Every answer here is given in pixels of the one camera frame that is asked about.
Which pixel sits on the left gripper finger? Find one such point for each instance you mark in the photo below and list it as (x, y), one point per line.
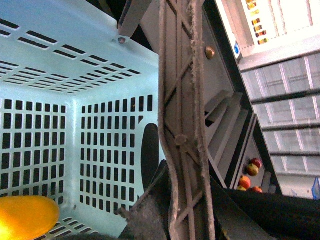
(246, 215)

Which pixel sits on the red apple lower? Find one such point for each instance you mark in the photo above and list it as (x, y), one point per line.
(244, 182)

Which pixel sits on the light blue plastic basket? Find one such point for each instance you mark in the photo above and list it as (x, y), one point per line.
(78, 113)

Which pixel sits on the yellow mango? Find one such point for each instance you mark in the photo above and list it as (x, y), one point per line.
(27, 217)

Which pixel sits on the brown basket handle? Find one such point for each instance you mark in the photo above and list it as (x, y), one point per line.
(178, 203)

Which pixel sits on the red apple top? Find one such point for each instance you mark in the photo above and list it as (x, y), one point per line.
(257, 162)

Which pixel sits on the dark wooden shelf unit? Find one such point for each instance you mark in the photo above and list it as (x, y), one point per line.
(233, 135)

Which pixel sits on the red yellow apple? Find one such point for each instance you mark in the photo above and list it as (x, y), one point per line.
(252, 170)

